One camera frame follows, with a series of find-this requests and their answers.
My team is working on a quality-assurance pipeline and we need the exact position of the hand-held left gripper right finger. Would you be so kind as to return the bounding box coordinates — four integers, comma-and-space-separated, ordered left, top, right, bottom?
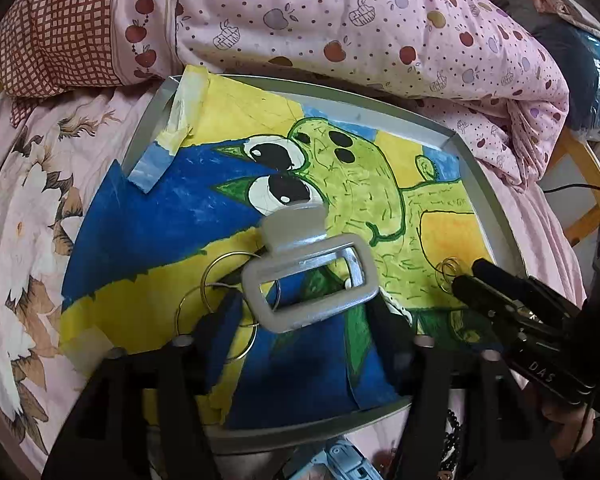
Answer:
365, 300, 563, 480

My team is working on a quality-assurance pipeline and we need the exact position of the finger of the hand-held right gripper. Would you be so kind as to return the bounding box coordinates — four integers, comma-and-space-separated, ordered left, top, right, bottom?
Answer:
472, 258, 551, 306
452, 276, 531, 331

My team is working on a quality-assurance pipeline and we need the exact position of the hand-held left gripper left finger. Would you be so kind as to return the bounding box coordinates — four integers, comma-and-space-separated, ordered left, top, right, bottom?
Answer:
42, 292, 246, 480

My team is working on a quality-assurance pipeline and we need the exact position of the silver metal hoop ring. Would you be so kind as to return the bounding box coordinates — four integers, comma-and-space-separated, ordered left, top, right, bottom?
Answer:
201, 252, 281, 313
225, 322, 259, 362
176, 285, 216, 336

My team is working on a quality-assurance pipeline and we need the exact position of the small gold wire ring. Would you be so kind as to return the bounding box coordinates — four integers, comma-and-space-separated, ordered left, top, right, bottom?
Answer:
437, 257, 463, 292

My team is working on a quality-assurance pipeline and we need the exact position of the white hair claw clip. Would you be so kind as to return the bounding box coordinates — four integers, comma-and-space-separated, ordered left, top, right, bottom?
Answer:
241, 203, 381, 333

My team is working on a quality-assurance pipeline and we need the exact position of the black bead bracelet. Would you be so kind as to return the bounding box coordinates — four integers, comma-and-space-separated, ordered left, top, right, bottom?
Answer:
440, 407, 463, 480

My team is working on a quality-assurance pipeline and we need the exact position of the blue wrist watch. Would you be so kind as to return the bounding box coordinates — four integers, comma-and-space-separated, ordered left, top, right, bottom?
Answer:
292, 437, 381, 480

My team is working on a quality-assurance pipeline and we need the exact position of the grey shallow box tray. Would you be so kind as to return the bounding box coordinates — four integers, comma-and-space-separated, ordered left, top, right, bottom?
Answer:
122, 74, 528, 456

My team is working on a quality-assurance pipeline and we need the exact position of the person's right forearm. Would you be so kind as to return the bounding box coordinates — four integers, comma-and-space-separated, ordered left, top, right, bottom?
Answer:
540, 390, 600, 480

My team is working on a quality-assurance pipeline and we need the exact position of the green cartoon crayon drawing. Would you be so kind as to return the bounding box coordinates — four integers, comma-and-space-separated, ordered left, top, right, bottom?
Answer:
59, 65, 496, 431

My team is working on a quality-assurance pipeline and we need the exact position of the blue bedding in plastic bag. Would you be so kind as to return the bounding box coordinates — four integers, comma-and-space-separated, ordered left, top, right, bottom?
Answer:
485, 0, 600, 131

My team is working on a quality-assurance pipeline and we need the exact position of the pink floral bedsheet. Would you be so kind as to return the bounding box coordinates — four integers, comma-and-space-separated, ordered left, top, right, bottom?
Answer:
0, 80, 588, 480

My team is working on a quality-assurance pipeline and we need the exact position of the pink apple-print quilt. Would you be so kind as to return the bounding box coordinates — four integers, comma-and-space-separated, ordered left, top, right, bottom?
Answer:
0, 0, 571, 186

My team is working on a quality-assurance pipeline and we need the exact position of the black cable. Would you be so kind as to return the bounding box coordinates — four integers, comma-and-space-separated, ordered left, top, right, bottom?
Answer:
542, 185, 600, 198

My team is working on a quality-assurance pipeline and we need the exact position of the wooden bed frame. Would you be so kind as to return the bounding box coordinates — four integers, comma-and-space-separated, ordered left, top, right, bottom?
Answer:
545, 130, 600, 248

